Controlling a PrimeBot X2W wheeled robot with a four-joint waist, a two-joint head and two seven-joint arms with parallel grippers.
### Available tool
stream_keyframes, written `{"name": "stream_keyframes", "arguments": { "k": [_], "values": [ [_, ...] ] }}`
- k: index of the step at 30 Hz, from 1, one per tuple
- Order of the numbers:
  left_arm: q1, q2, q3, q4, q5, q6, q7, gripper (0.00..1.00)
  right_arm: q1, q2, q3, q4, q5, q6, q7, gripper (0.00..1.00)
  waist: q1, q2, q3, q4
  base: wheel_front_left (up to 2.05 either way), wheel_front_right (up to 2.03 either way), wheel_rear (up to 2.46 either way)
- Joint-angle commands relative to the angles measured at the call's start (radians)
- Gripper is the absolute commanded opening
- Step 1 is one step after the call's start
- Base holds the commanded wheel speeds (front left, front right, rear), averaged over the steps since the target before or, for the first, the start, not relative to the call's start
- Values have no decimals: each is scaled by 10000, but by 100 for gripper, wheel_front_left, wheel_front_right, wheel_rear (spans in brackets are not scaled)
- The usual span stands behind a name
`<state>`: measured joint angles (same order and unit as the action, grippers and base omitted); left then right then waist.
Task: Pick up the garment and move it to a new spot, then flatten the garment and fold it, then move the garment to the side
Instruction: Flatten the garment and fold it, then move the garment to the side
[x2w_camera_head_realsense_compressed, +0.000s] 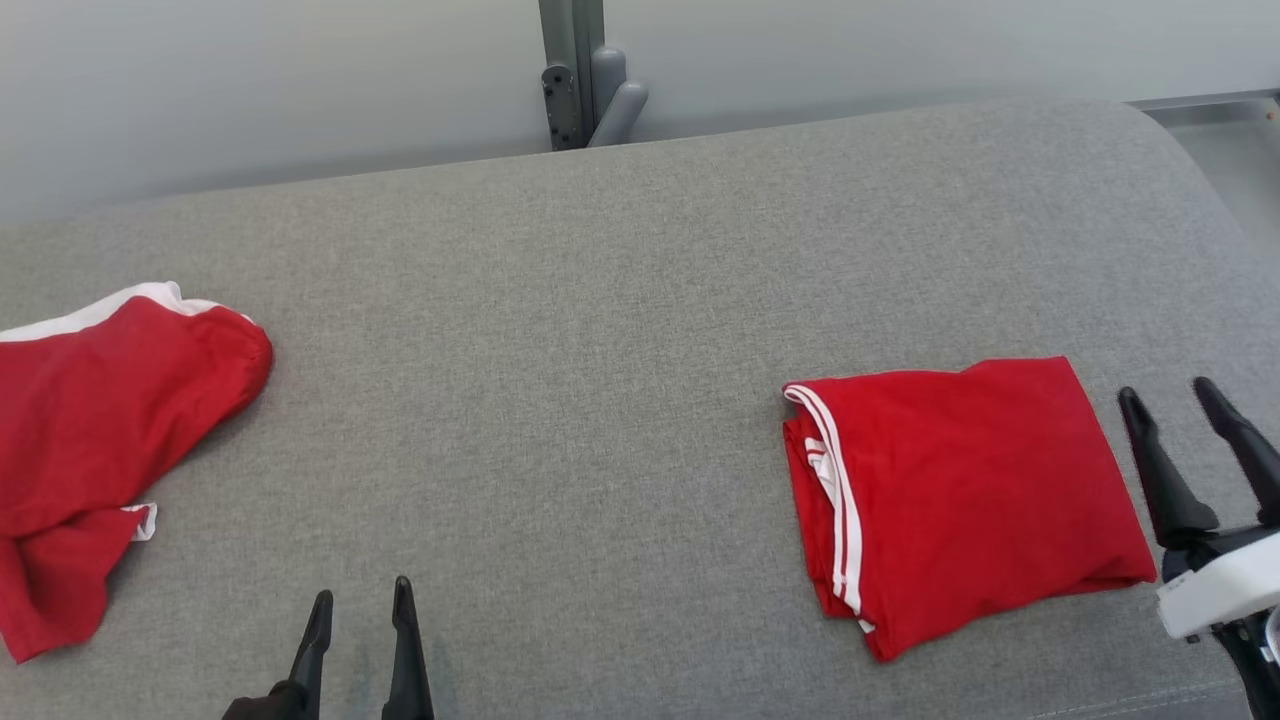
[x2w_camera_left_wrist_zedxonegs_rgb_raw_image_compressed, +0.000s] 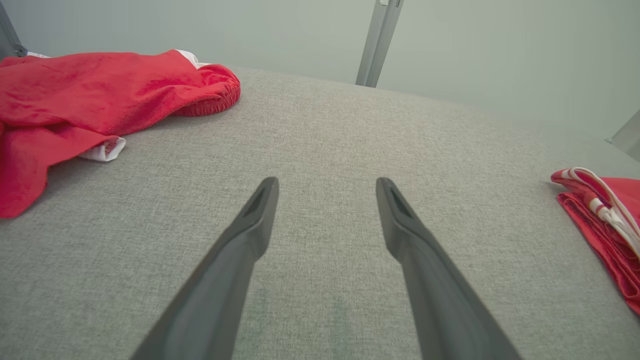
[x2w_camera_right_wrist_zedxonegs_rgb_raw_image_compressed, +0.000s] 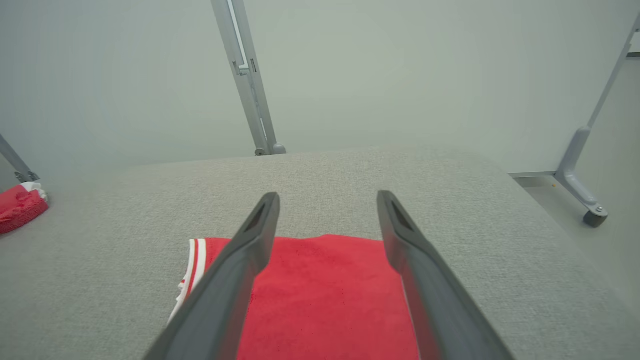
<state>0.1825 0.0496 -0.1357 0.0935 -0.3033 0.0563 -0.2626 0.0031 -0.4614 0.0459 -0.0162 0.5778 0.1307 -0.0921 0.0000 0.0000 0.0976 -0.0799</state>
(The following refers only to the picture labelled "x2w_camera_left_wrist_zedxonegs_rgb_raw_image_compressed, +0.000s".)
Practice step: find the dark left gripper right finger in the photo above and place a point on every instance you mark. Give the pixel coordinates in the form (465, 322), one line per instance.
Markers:
(435, 285)

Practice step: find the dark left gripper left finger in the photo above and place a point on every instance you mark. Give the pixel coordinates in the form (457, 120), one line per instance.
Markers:
(225, 280)

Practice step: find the red shirt with white collar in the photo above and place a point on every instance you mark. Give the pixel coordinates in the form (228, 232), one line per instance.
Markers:
(607, 225)

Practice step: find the red shorts with white stripe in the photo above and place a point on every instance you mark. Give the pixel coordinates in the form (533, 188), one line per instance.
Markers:
(90, 95)

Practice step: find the grey metal partition post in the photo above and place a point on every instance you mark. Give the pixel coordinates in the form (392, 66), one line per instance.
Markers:
(380, 40)

